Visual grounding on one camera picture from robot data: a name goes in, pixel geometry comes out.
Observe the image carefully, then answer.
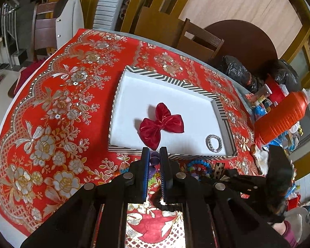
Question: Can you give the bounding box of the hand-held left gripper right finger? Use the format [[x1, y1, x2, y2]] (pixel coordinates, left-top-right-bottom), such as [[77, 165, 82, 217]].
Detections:
[[159, 146, 291, 248]]

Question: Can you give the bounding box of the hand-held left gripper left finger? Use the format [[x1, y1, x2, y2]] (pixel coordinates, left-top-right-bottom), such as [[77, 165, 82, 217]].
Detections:
[[21, 147, 151, 248]]

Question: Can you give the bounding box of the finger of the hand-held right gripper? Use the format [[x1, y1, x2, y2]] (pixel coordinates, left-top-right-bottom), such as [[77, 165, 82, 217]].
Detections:
[[223, 169, 268, 187], [237, 185, 267, 200]]

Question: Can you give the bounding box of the purple bead bracelet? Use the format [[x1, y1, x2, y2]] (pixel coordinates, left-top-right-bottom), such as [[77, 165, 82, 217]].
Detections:
[[150, 152, 161, 184]]

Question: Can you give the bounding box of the black velvet bow hair tie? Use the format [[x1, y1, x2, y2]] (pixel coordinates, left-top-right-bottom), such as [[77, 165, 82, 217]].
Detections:
[[150, 192, 184, 210]]

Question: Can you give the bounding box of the leopard print bow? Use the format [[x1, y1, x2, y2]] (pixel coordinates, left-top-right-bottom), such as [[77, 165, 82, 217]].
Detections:
[[213, 162, 231, 180]]

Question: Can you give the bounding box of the large multicolour bead bracelet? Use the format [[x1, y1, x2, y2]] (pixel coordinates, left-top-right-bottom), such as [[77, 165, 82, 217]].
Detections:
[[188, 167, 213, 181]]

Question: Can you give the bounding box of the blue bead bracelet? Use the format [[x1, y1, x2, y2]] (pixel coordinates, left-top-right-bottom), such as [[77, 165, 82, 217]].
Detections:
[[188, 160, 213, 176]]

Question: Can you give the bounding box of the striped white tray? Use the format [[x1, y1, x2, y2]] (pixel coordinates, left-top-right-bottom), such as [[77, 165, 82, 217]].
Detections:
[[108, 66, 237, 161]]

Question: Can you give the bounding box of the person's right forearm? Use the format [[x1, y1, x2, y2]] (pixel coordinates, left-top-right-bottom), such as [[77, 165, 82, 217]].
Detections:
[[272, 221, 299, 248]]

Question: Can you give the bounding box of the orange white packet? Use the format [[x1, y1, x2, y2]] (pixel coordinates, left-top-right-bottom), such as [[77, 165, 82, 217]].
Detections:
[[250, 144, 269, 171]]

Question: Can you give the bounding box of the pile of colourful packets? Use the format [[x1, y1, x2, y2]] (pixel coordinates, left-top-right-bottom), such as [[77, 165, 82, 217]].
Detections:
[[280, 123, 305, 151]]

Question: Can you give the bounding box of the red satin bow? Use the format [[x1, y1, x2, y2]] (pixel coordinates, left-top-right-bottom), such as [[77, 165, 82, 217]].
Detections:
[[137, 103, 184, 151]]

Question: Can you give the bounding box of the orange thermos bottle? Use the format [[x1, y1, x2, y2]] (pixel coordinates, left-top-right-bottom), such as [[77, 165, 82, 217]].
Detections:
[[254, 89, 310, 145]]

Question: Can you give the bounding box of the red plastic jar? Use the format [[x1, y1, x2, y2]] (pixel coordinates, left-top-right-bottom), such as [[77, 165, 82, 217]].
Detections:
[[265, 76, 290, 104]]

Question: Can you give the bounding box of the black plastic bag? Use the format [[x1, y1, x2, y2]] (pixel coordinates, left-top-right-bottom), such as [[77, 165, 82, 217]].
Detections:
[[217, 55, 259, 93], [261, 59, 299, 86]]

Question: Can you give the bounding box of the red floral tablecloth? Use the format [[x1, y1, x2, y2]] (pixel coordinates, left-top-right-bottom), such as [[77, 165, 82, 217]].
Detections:
[[0, 28, 261, 248]]

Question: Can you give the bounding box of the slatted wooden chair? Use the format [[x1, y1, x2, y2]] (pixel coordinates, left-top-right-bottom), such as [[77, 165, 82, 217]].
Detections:
[[176, 18, 225, 61]]

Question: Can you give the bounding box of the round brown table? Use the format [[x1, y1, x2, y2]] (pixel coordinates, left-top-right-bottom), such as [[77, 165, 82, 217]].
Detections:
[[203, 19, 278, 62]]

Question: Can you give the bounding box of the brown padded chair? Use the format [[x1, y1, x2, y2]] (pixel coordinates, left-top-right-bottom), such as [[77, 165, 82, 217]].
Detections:
[[134, 6, 184, 44]]

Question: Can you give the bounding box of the dark red cushion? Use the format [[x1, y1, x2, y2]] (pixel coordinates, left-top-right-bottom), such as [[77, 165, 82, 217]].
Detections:
[[8, 61, 43, 99]]

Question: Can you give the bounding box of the white ribbed panel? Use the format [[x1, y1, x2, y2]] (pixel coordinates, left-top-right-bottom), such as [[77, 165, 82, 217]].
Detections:
[[93, 0, 127, 30]]

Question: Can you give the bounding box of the dark brown leather chair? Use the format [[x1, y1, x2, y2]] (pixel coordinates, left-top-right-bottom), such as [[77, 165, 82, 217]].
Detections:
[[32, 1, 58, 53]]

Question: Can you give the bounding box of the metal stair railing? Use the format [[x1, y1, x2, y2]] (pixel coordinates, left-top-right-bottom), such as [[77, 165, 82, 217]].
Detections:
[[0, 2, 20, 55]]

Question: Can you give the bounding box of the silver bracelet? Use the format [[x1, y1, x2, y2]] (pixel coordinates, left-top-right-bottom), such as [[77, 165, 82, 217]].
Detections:
[[206, 134, 224, 152]]

